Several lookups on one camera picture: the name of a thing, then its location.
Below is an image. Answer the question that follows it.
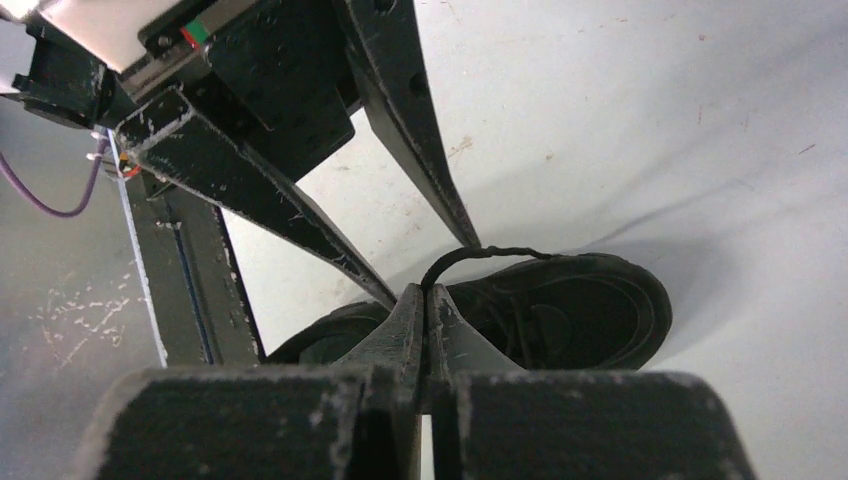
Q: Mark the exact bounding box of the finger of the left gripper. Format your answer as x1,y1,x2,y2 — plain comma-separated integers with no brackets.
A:
334,0,481,247
116,86,397,308

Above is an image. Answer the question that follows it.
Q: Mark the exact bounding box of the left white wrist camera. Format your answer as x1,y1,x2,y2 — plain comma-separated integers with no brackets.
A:
1,0,180,73

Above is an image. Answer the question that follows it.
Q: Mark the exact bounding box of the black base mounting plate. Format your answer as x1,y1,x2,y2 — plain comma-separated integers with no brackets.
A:
118,172,265,367

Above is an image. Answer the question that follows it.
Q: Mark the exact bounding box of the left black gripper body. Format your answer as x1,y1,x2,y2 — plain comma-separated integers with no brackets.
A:
13,1,359,180

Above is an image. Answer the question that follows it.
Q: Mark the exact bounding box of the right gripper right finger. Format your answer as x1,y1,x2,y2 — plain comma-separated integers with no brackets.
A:
427,285,756,479

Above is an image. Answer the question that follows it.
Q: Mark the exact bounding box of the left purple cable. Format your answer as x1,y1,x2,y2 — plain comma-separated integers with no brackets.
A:
0,135,111,219

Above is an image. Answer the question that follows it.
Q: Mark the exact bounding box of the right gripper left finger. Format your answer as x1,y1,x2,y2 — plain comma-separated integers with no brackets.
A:
70,284,424,479

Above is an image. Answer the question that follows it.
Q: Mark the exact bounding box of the black shoelace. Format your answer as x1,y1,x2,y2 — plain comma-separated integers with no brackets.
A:
419,246,557,291

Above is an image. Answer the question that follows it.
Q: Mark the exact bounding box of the black sneaker shoe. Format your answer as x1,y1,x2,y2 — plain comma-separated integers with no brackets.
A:
266,253,673,379

